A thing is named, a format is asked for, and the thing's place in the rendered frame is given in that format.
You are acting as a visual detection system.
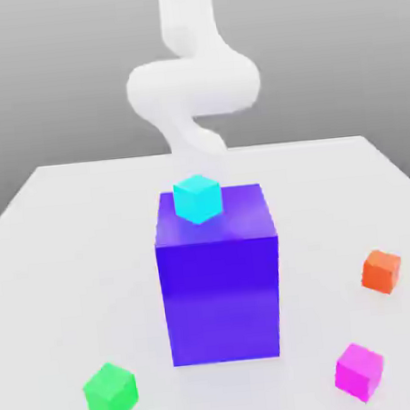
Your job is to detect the small cyan cube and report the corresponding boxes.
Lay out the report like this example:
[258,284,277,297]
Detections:
[170,172,226,228]

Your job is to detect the small orange cube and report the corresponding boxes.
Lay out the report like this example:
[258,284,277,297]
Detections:
[357,246,406,299]

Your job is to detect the small green cube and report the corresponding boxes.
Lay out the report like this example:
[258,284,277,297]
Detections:
[79,359,141,410]

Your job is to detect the small magenta cube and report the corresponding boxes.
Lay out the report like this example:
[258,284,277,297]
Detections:
[330,340,389,406]

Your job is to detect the large purple box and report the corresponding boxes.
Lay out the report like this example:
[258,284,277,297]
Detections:
[148,181,290,370]

